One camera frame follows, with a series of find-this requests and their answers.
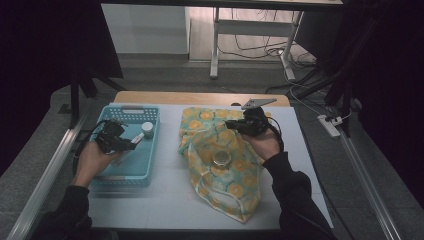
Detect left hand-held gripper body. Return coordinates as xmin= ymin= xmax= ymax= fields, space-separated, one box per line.
xmin=95 ymin=119 xmax=129 ymax=155

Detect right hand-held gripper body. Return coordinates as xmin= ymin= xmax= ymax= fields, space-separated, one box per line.
xmin=240 ymin=97 xmax=278 ymax=138

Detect small white tube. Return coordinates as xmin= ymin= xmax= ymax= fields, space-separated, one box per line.
xmin=130 ymin=132 xmax=146 ymax=145

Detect light blue plastic basket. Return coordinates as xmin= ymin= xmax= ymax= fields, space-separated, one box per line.
xmin=87 ymin=104 xmax=161 ymax=188

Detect yellow floral cloth bag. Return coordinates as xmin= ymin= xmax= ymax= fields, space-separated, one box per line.
xmin=177 ymin=106 xmax=273 ymax=224

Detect person's right hand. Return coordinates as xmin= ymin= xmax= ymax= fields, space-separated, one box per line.
xmin=240 ymin=128 xmax=282 ymax=163

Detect person's left hand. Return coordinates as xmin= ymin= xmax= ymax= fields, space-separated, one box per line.
xmin=72 ymin=139 xmax=125 ymax=188

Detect small jar with white lid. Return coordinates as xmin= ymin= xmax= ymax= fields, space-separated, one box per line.
xmin=141 ymin=121 xmax=155 ymax=140

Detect round metal tin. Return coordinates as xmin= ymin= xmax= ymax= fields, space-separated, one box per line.
xmin=213 ymin=150 xmax=233 ymax=168

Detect wooden table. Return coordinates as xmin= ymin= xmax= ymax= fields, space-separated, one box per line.
xmin=113 ymin=90 xmax=291 ymax=108

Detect black metal stand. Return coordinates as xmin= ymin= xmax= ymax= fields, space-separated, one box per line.
xmin=293 ymin=19 xmax=359 ymax=138
xmin=58 ymin=64 xmax=128 ymax=130

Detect white power strip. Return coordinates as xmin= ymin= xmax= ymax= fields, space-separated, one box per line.
xmin=316 ymin=114 xmax=342 ymax=139

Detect dark curtain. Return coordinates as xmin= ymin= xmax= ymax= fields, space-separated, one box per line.
xmin=0 ymin=0 xmax=125 ymax=176
xmin=294 ymin=0 xmax=424 ymax=208

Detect white cabinet panel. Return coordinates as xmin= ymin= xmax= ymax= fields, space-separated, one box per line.
xmin=101 ymin=3 xmax=190 ymax=55

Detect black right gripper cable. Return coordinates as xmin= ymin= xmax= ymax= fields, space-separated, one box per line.
xmin=265 ymin=115 xmax=285 ymax=154

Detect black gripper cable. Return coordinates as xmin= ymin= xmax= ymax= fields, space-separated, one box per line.
xmin=265 ymin=115 xmax=285 ymax=154
xmin=71 ymin=119 xmax=108 ymax=178

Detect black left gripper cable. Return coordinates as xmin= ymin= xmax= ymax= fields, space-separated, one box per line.
xmin=71 ymin=119 xmax=108 ymax=178

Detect white power cable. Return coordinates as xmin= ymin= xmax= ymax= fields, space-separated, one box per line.
xmin=283 ymin=64 xmax=353 ymax=122

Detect black floor cables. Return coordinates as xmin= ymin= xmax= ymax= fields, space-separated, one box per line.
xmin=218 ymin=9 xmax=317 ymax=68

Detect aluminium rail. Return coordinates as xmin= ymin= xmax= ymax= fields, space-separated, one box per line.
xmin=6 ymin=99 xmax=93 ymax=240
xmin=336 ymin=131 xmax=403 ymax=240

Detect white desk frame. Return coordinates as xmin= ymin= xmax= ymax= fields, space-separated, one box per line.
xmin=209 ymin=6 xmax=305 ymax=81

